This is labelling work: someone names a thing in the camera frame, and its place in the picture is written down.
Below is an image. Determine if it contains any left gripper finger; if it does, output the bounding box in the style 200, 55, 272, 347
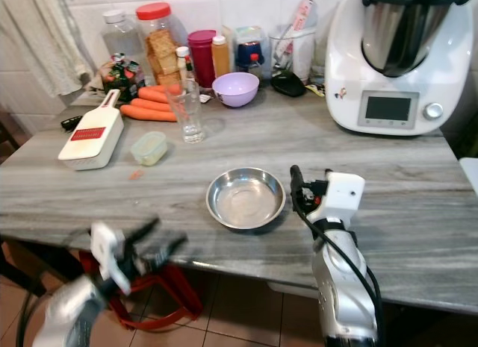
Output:
125, 216, 162, 244
153, 234, 188, 263

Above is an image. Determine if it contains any stainless steel bowl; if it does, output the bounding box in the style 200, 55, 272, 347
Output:
205, 167, 288, 231

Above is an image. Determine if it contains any small green-lidded plastic container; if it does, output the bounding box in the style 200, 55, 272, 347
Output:
130, 131, 168, 167

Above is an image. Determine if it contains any black rounded object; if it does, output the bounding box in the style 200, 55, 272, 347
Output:
270, 70, 308, 99

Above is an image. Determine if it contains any white box under table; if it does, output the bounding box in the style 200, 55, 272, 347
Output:
267, 281, 316, 301

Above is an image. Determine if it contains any white slicer with red label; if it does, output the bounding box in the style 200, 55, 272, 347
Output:
57, 88, 125, 172

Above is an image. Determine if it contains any purple plastic bowl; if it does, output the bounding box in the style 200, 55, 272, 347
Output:
211, 71, 261, 108

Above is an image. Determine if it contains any orange carrot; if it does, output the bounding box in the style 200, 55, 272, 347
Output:
137, 84, 183, 105
120, 104, 179, 123
128, 97, 171, 113

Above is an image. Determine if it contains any clear drinking glass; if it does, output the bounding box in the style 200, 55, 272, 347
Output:
167, 79, 205, 145

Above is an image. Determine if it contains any white kitchen food processor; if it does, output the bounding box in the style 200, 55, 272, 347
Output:
325, 0, 478, 137

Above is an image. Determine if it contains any clear utensil holder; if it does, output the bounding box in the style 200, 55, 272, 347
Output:
270, 0, 317, 80

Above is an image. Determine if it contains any dark wooden chair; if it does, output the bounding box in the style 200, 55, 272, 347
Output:
0, 112, 22, 165

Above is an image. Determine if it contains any small black object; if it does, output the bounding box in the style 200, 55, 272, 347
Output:
60, 115, 84, 132

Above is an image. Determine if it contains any colourful carton box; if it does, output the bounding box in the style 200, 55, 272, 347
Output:
232, 25, 271, 80

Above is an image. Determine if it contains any white object at table edge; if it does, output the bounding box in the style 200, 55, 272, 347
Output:
459, 157, 478, 196

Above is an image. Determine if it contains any orange white-capped spice bottle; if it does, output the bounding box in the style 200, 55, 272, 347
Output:
211, 34, 232, 78

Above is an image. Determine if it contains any dark red canister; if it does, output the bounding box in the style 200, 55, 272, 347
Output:
187, 29, 219, 89

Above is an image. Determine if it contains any green food packet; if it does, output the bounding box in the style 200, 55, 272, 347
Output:
99, 52, 148, 102

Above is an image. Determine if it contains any small white-capped bottle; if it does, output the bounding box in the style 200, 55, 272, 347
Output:
176, 46, 193, 90

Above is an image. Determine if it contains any red-lidded jar of crackers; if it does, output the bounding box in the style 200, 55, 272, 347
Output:
136, 1, 184, 87

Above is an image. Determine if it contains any clear plastic bottle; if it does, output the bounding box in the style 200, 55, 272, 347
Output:
102, 8, 143, 62

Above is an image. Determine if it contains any white hanging towel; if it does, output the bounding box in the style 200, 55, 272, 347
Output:
19, 0, 92, 99

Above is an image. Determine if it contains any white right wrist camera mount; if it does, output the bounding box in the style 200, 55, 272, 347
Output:
320, 171, 367, 225

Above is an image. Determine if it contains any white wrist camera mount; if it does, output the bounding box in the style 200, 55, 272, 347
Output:
90, 221, 130, 293
320, 171, 367, 225

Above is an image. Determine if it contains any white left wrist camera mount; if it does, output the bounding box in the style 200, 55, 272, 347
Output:
90, 221, 130, 293

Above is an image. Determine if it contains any red frame under table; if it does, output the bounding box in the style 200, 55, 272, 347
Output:
78, 248, 205, 334

